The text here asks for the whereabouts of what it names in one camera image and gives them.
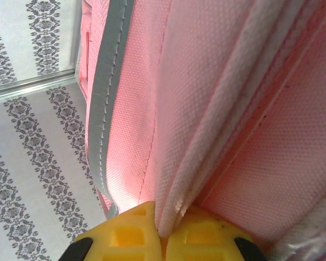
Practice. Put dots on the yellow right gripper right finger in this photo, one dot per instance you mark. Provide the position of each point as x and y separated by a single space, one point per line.
201 239

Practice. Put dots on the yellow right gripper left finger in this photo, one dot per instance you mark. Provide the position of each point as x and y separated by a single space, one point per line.
125 236

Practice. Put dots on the pink backpack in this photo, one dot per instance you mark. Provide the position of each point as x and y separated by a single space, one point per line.
206 108

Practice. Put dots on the aluminium frame post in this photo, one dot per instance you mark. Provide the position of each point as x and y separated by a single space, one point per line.
30 87

